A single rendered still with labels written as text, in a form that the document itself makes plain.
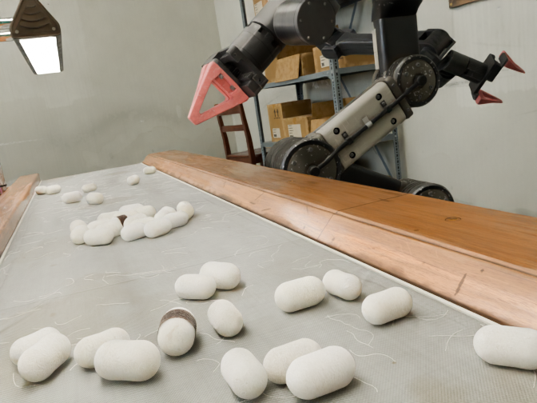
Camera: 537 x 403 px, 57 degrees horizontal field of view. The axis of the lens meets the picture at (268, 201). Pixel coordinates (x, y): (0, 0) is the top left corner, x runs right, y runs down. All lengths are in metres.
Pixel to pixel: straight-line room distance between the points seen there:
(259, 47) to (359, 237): 0.34
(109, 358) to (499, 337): 0.20
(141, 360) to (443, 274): 0.20
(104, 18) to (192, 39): 0.89
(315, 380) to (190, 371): 0.08
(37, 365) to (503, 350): 0.24
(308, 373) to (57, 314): 0.25
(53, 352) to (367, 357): 0.18
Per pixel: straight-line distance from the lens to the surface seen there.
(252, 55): 0.68
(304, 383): 0.24
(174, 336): 0.30
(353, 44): 1.65
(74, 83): 5.17
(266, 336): 0.31
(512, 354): 0.26
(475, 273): 0.34
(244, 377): 0.25
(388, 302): 0.30
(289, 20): 0.65
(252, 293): 0.38
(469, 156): 2.91
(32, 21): 0.98
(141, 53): 5.31
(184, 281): 0.38
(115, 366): 0.29
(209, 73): 0.67
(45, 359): 0.32
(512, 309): 0.31
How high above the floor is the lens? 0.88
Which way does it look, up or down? 11 degrees down
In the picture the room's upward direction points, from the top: 8 degrees counter-clockwise
